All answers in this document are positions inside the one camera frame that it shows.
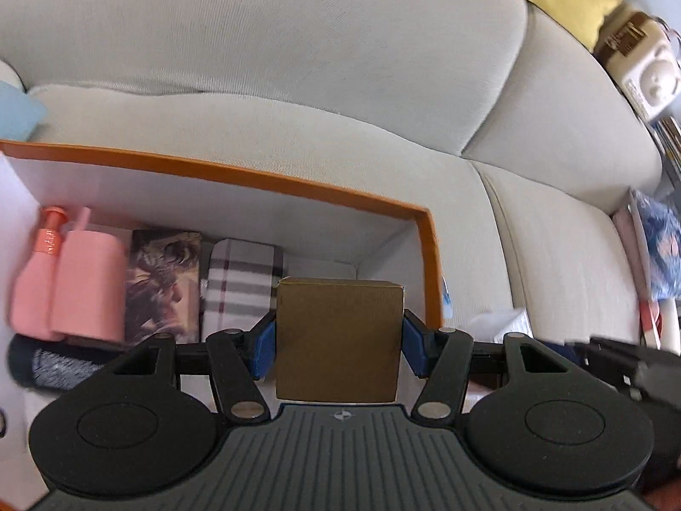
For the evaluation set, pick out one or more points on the stack of books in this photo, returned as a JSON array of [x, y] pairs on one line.
[[670, 143]]

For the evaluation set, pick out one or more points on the dark speckled cylinder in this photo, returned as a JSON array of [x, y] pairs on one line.
[[48, 370]]

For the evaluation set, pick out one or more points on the cream sofa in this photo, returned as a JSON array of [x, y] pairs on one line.
[[266, 37]]

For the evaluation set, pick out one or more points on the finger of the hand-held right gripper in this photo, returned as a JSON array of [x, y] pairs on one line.
[[606, 348]]

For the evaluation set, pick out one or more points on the cream toy camera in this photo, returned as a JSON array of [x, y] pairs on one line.
[[654, 82]]

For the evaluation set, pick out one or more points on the brown cardboard box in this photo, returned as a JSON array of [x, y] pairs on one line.
[[338, 340]]

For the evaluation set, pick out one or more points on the small blue white packet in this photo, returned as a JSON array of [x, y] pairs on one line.
[[448, 303]]

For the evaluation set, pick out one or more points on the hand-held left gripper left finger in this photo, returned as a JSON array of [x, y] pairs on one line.
[[263, 348]]

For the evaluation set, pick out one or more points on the plaid box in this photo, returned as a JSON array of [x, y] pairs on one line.
[[239, 277]]

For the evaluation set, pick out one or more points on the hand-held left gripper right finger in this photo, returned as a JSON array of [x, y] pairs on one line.
[[412, 343]]

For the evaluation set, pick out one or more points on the picture printed box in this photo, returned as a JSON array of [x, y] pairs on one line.
[[159, 282]]

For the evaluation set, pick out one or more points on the pink box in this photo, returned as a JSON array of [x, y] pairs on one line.
[[90, 287]]

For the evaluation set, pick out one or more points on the white tissue paper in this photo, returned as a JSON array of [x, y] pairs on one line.
[[505, 324]]

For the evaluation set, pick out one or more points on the pink bottle with orange cap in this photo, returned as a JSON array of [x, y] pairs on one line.
[[32, 298]]

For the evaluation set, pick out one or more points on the pink flat package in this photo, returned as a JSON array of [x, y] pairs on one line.
[[628, 234]]

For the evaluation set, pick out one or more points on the blue patterned bag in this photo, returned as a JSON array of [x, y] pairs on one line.
[[659, 245]]

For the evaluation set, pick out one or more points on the white box with orange rim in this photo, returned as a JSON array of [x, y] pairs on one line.
[[266, 207]]

